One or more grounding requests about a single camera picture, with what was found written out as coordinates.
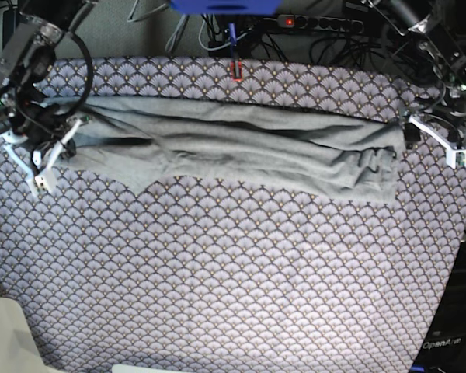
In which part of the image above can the fan-patterned purple table cloth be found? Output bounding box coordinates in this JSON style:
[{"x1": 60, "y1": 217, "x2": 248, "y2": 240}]
[{"x1": 0, "y1": 54, "x2": 466, "y2": 373}]

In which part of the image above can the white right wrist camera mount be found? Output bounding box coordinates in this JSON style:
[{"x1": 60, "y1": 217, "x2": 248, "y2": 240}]
[{"x1": 0, "y1": 115, "x2": 91, "y2": 198}]

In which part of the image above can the light grey T-shirt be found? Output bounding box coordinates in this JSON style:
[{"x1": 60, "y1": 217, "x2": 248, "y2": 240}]
[{"x1": 58, "y1": 96, "x2": 405, "y2": 202}]

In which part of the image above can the black power strip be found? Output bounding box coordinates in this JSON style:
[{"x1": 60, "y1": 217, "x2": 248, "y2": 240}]
[{"x1": 276, "y1": 14, "x2": 364, "y2": 34}]

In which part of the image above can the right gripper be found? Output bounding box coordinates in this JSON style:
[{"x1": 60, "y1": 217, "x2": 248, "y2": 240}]
[{"x1": 12, "y1": 108, "x2": 77, "y2": 163}]

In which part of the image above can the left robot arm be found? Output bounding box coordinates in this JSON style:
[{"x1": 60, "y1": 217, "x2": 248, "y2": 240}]
[{"x1": 344, "y1": 1, "x2": 466, "y2": 150}]

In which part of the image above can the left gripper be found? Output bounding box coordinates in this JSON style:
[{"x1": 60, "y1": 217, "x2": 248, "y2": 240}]
[{"x1": 403, "y1": 100, "x2": 466, "y2": 150}]

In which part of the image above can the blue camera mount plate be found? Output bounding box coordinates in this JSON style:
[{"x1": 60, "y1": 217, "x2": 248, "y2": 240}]
[{"x1": 170, "y1": 0, "x2": 281, "y2": 15}]

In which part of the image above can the black OpenArm box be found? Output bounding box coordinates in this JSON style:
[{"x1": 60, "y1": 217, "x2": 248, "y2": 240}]
[{"x1": 415, "y1": 242, "x2": 466, "y2": 372}]

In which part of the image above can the red table clamp centre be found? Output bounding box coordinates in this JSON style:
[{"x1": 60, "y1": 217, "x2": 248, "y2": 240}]
[{"x1": 231, "y1": 59, "x2": 243, "y2": 82}]

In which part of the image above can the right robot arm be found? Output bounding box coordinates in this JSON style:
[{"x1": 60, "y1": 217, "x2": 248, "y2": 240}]
[{"x1": 0, "y1": 1, "x2": 97, "y2": 156}]

